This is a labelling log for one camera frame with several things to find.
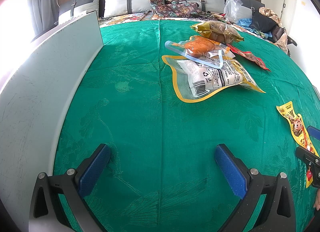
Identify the yellow red cartoon snack packet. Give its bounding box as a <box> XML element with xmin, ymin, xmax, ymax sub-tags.
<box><xmin>276</xmin><ymin>101</ymin><xmax>319</xmax><ymax>188</ymax></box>

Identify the orange chicken drumstick packet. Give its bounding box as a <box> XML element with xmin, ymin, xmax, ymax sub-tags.
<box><xmin>165</xmin><ymin>36</ymin><xmax>230</xmax><ymax>69</ymax></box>

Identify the olive bag of brown snacks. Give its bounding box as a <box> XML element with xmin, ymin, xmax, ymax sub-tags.
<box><xmin>191</xmin><ymin>21</ymin><xmax>244</xmax><ymax>44</ymax></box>

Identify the person's fingertip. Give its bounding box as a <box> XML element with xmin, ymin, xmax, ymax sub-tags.
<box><xmin>313</xmin><ymin>189</ymin><xmax>320</xmax><ymax>211</ymax></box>

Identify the beige floral blanket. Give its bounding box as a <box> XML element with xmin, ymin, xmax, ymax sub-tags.
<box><xmin>258</xmin><ymin>6</ymin><xmax>291</xmax><ymax>53</ymax></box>

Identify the red spicy snack packet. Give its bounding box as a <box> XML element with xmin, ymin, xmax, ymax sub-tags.
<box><xmin>227</xmin><ymin>44</ymin><xmax>270</xmax><ymax>71</ymax></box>

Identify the white cardboard box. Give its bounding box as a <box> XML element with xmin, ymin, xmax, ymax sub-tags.
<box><xmin>1</xmin><ymin>12</ymin><xmax>103</xmax><ymax>231</ymax></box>

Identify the green satin tablecloth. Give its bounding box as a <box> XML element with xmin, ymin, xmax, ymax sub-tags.
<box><xmin>54</xmin><ymin>20</ymin><xmax>319</xmax><ymax>231</ymax></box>

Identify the black bag on bed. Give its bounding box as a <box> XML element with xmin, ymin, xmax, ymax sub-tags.
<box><xmin>249</xmin><ymin>10</ymin><xmax>277</xmax><ymax>33</ymax></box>

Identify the yellow-rimmed clear snack bag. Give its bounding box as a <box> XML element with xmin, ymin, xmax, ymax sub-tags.
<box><xmin>162</xmin><ymin>55</ymin><xmax>264</xmax><ymax>103</ymax></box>

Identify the grey pillow far right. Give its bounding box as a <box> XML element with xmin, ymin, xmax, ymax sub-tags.
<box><xmin>235</xmin><ymin>0</ymin><xmax>265</xmax><ymax>20</ymax></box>

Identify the clear plastic bag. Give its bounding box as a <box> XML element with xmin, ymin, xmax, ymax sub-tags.
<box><xmin>223</xmin><ymin>0</ymin><xmax>243</xmax><ymax>23</ymax></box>

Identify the floral patterned folded cloth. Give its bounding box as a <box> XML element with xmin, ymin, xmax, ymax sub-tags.
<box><xmin>149</xmin><ymin>0</ymin><xmax>210</xmax><ymax>18</ymax></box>

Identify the grey pillow far left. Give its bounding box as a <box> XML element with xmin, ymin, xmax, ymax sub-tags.
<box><xmin>58</xmin><ymin>0</ymin><xmax>100</xmax><ymax>24</ymax></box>

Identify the grey curtain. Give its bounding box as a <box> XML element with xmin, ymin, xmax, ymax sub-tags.
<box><xmin>27</xmin><ymin>0</ymin><xmax>59</xmax><ymax>36</ymax></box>

